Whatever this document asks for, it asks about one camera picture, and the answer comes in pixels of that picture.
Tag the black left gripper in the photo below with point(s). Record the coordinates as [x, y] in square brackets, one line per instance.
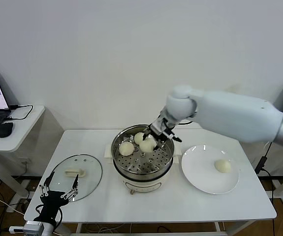
[52, 202]

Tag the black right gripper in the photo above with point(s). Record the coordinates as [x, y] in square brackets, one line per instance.
[162, 129]

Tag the white steamed baozi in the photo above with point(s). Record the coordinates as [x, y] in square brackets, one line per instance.
[147, 145]
[222, 166]
[126, 149]
[138, 137]

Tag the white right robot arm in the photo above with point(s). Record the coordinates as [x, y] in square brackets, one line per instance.
[229, 115]

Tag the perforated steel steamer basket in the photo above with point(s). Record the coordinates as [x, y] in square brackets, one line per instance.
[164, 157]

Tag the white electric cooker base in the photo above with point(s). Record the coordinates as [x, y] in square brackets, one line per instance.
[143, 185]

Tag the white work table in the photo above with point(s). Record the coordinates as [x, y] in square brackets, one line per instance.
[106, 209]

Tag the round white plate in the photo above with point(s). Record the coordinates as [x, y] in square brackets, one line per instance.
[198, 183]

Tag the black computer mouse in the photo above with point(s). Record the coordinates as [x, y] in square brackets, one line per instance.
[5, 129]

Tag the white wall socket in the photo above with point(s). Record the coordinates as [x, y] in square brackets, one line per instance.
[25, 162]

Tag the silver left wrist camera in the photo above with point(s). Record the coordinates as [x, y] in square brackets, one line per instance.
[33, 227]

